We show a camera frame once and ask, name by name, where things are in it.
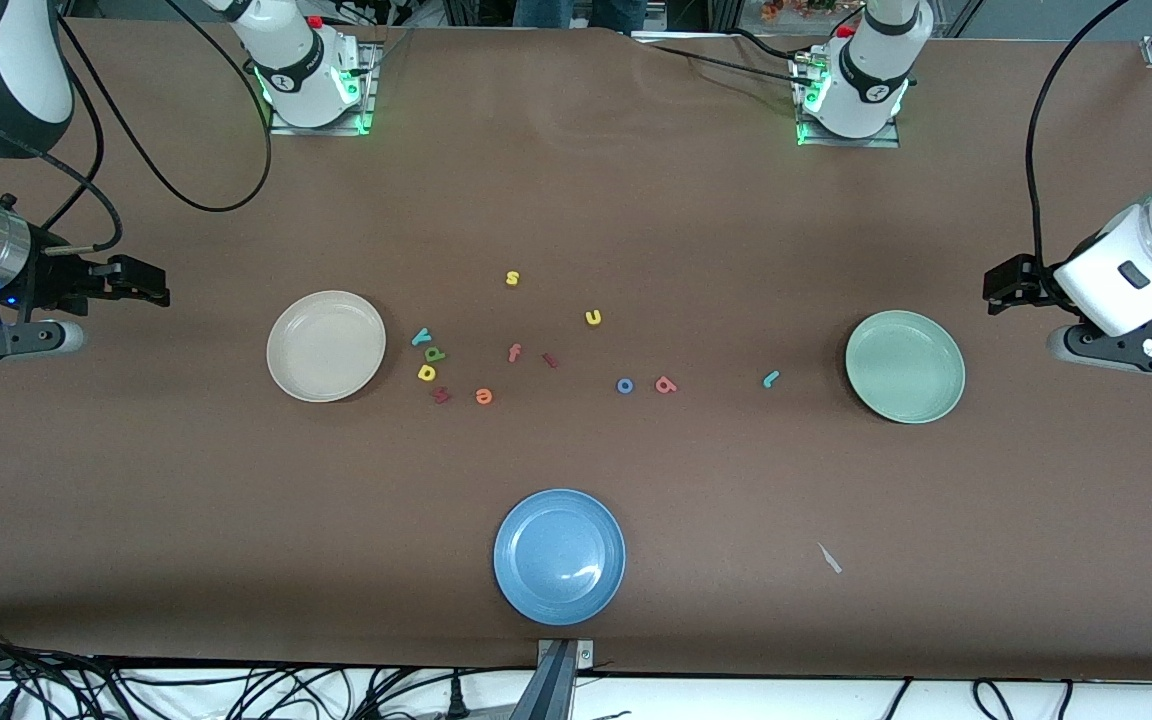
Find beige plate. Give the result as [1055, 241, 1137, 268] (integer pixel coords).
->
[266, 290, 388, 404]

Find green plate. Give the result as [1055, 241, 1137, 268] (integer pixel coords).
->
[844, 309, 967, 425]

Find orange decorative items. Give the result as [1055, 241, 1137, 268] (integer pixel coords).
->
[758, 0, 837, 23]

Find blue plate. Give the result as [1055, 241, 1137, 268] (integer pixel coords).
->
[493, 488, 627, 627]

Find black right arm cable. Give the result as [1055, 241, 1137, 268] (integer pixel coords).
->
[0, 0, 274, 256]

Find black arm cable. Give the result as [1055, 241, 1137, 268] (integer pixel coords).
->
[0, 0, 274, 256]
[1024, 0, 1137, 301]

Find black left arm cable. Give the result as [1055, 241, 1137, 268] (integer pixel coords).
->
[1024, 0, 1137, 301]

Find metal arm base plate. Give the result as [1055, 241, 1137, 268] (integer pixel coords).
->
[793, 48, 902, 149]
[269, 40, 378, 137]

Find black base cable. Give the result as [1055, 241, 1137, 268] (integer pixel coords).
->
[731, 26, 802, 61]
[648, 43, 805, 89]

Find small metal bracket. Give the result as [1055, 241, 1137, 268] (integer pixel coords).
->
[536, 638, 596, 667]

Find grey aluminium extrusion post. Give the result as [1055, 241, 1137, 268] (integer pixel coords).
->
[511, 640, 577, 720]

